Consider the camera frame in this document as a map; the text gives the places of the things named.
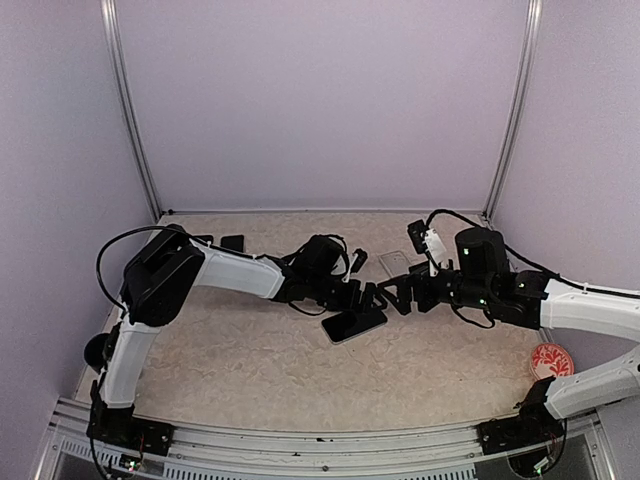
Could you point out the red white patterned bowl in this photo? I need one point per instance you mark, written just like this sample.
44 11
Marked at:
551 360

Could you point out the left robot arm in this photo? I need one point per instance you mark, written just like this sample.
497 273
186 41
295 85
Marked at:
159 278

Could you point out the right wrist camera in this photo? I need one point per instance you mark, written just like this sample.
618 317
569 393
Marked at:
427 241

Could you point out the front aluminium rail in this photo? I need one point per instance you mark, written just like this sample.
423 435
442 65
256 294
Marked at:
199 452

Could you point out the aluminium frame post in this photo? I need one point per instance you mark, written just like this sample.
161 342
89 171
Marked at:
517 107
111 27

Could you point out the left aluminium frame post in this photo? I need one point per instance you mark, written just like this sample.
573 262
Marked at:
111 27

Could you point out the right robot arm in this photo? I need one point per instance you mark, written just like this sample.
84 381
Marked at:
532 299

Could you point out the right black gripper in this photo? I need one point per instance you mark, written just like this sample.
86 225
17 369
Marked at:
420 277

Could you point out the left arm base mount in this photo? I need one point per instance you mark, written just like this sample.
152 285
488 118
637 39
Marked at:
120 427

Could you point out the black phone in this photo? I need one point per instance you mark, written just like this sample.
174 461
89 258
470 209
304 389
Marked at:
205 240
234 243
347 325

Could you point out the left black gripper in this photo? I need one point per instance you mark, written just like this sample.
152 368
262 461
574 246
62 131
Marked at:
352 303

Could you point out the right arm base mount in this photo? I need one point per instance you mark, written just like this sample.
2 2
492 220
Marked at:
533 424

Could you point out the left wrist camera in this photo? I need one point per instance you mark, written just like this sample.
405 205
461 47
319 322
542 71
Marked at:
356 261

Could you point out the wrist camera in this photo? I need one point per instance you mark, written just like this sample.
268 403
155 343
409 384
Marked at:
427 241
356 261

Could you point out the right aluminium frame post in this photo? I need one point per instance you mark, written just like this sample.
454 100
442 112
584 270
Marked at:
517 107

